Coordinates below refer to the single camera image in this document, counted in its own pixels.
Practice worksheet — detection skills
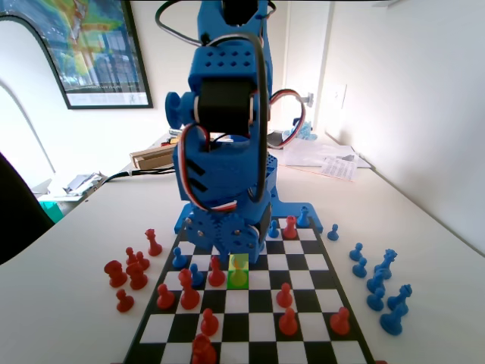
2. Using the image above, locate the red rook chess piece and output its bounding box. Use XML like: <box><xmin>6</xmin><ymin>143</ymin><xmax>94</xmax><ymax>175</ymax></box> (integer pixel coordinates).
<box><xmin>104</xmin><ymin>259</ymin><xmax>129</xmax><ymax>288</ymax></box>
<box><xmin>283</xmin><ymin>215</ymin><xmax>298</xmax><ymax>240</ymax></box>

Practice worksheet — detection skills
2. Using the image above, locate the red queen chess piece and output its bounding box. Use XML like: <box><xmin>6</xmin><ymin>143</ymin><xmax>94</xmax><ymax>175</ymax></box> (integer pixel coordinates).
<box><xmin>145</xmin><ymin>228</ymin><xmax>163</xmax><ymax>257</ymax></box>

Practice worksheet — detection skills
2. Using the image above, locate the red knight chess piece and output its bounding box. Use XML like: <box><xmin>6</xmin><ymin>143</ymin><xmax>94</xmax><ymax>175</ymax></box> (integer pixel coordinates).
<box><xmin>177</xmin><ymin>268</ymin><xmax>201</xmax><ymax>311</ymax></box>

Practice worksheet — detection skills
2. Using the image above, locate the blue knight chess piece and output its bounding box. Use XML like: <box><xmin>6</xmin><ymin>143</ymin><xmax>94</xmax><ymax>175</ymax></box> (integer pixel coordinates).
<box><xmin>366</xmin><ymin>268</ymin><xmax>391</xmax><ymax>295</ymax></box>

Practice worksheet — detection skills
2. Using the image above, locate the blue queen chess piece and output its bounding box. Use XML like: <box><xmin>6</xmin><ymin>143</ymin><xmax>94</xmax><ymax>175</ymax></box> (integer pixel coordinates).
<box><xmin>374</xmin><ymin>249</ymin><xmax>399</xmax><ymax>280</ymax></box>

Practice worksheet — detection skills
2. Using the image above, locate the blue bishop chess piece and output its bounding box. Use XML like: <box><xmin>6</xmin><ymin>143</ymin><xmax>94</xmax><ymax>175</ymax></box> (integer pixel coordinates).
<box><xmin>380</xmin><ymin>303</ymin><xmax>409</xmax><ymax>337</ymax></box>

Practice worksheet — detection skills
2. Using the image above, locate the dark grey box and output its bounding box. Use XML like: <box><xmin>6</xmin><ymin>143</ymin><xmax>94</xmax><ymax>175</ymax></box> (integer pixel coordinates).
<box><xmin>267</xmin><ymin>130</ymin><xmax>285</xmax><ymax>151</ymax></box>

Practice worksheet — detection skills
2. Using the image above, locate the black and white chessboard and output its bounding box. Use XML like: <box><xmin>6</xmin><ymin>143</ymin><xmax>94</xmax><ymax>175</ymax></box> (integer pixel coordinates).
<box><xmin>123</xmin><ymin>215</ymin><xmax>376</xmax><ymax>364</ymax></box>

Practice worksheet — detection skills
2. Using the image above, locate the wooden box with items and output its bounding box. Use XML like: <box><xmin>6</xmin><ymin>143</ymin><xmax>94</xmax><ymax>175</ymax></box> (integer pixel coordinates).
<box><xmin>129</xmin><ymin>148</ymin><xmax>177</xmax><ymax>171</ymax></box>

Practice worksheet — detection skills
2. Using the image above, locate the blue crumpled cloth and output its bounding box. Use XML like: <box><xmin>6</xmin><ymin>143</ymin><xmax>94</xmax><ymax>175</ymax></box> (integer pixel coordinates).
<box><xmin>291</xmin><ymin>117</ymin><xmax>318</xmax><ymax>140</ymax></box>

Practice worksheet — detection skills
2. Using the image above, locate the printed paper sheet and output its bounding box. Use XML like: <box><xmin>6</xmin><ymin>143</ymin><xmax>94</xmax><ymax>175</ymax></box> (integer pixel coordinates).
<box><xmin>320</xmin><ymin>155</ymin><xmax>359</xmax><ymax>183</ymax></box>

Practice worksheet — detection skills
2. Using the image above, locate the grey crumpled wrapper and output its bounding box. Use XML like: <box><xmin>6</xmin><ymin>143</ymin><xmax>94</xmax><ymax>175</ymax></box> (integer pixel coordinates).
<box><xmin>62</xmin><ymin>171</ymin><xmax>109</xmax><ymax>196</ymax></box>

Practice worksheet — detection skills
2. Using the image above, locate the white door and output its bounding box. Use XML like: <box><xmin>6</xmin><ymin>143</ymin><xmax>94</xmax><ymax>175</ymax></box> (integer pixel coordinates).
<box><xmin>272</xmin><ymin>0</ymin><xmax>334</xmax><ymax>132</ymax></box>

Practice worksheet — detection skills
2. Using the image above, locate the green storage box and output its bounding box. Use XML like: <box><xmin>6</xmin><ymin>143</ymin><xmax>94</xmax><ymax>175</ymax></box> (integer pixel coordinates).
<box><xmin>37</xmin><ymin>200</ymin><xmax>64</xmax><ymax>227</ymax></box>

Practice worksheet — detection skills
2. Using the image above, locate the framed map poster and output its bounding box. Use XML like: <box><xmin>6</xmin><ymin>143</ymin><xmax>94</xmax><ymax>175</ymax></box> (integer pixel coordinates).
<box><xmin>0</xmin><ymin>0</ymin><xmax>155</xmax><ymax>111</ymax></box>

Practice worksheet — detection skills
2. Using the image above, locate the black chair back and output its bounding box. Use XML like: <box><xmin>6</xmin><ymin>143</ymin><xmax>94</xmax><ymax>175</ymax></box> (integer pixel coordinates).
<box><xmin>0</xmin><ymin>151</ymin><xmax>54</xmax><ymax>266</ymax></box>

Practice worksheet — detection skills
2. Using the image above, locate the red white black servo wire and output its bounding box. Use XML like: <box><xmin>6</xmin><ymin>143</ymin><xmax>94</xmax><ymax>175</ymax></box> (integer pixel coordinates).
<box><xmin>178</xmin><ymin>123</ymin><xmax>239</xmax><ymax>213</ymax></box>
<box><xmin>264</xmin><ymin>89</ymin><xmax>307</xmax><ymax>147</ymax></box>

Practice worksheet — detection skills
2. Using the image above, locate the blue arm base plate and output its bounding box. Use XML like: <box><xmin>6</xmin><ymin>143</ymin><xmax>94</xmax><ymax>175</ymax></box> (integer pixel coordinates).
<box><xmin>173</xmin><ymin>196</ymin><xmax>325</xmax><ymax>234</ymax></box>

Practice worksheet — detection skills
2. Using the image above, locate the black camera cable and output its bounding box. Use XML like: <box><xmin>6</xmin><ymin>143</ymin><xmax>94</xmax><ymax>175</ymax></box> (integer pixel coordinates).
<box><xmin>154</xmin><ymin>0</ymin><xmax>271</xmax><ymax>204</ymax></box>

